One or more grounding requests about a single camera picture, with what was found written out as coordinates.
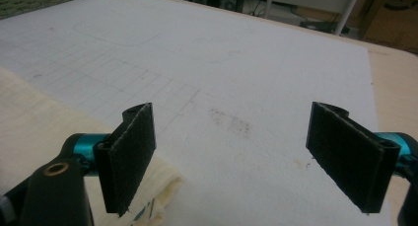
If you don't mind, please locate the black electronic device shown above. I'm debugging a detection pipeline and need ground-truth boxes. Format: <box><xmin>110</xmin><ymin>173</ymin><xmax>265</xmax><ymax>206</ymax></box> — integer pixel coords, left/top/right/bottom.
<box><xmin>187</xmin><ymin>0</ymin><xmax>246</xmax><ymax>14</ymax></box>

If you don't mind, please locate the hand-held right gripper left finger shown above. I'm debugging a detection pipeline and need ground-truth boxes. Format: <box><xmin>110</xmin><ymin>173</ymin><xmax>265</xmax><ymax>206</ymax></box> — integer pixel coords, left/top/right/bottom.
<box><xmin>93</xmin><ymin>102</ymin><xmax>158</xmax><ymax>218</ymax></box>

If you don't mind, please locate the brown cardboard box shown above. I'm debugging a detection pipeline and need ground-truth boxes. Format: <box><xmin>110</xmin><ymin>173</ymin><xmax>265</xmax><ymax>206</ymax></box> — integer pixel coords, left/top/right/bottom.
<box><xmin>358</xmin><ymin>0</ymin><xmax>418</xmax><ymax>54</ymax></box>

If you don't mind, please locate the white foam mat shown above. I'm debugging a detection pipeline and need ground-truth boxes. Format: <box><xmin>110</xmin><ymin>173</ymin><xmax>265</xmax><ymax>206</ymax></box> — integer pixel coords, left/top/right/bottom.
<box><xmin>0</xmin><ymin>0</ymin><xmax>393</xmax><ymax>226</ymax></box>

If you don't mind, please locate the cream folded cloth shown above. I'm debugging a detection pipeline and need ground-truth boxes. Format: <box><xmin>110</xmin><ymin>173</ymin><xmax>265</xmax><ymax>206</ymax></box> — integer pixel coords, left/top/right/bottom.
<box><xmin>0</xmin><ymin>66</ymin><xmax>184</xmax><ymax>226</ymax></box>

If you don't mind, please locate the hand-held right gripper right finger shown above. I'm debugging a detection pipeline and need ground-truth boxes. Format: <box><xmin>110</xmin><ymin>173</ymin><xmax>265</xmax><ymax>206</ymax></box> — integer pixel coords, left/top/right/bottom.
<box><xmin>305</xmin><ymin>101</ymin><xmax>402</xmax><ymax>214</ymax></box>

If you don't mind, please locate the black power strip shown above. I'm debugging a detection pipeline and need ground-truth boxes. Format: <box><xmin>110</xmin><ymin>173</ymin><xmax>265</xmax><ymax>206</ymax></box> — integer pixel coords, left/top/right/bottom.
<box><xmin>299</xmin><ymin>20</ymin><xmax>351</xmax><ymax>36</ymax></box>

